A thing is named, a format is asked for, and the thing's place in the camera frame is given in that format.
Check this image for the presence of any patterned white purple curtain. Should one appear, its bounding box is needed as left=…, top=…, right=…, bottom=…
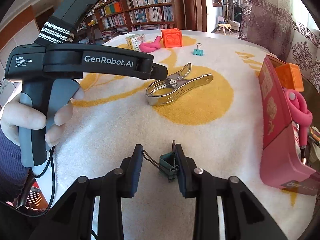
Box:
left=239, top=0, right=319, bottom=89

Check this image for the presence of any red orange embossed cube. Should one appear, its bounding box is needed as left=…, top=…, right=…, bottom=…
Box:
left=161, top=28, right=182, bottom=48

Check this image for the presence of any wooden door frame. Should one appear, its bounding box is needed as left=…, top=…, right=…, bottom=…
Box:
left=183, top=0, right=207, bottom=32

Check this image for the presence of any teal binder clip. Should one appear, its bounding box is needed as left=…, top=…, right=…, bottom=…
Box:
left=142, top=140, right=180, bottom=182
left=193, top=42, right=204, bottom=56

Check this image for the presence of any light orange duck cube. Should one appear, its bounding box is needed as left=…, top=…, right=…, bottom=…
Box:
left=275, top=63, right=304, bottom=92

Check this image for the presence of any dark blue sleeve forearm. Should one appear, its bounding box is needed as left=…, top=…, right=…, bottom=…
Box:
left=0, top=131, right=29, bottom=202

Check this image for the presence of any black cable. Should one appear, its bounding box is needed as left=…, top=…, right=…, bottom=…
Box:
left=15, top=146, right=57, bottom=218

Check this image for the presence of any pink knotted foam tube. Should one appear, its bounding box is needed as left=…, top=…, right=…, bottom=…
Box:
left=283, top=88, right=313, bottom=148

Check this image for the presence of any red tin storage box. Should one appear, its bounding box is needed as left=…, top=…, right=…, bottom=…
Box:
left=258, top=55, right=294, bottom=150

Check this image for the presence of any white gloved left hand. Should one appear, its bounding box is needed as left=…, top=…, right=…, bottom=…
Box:
left=1, top=93, right=73, bottom=146

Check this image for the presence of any green yellow medicine box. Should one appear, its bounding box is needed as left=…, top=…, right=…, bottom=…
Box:
left=126, top=34, right=145, bottom=51

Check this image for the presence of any wooden bookshelf with books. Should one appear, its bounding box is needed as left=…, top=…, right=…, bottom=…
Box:
left=75, top=0, right=185, bottom=44

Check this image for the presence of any small wooden stool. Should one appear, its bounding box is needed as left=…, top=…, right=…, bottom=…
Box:
left=217, top=23, right=233, bottom=35

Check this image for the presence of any yellow white towel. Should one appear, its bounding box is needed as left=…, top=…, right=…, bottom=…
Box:
left=54, top=35, right=315, bottom=239

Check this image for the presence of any large silver metal clamp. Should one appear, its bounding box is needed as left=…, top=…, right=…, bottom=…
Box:
left=145, top=63, right=214, bottom=106

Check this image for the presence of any pink tin lid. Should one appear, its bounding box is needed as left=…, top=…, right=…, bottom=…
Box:
left=260, top=125, right=319, bottom=196

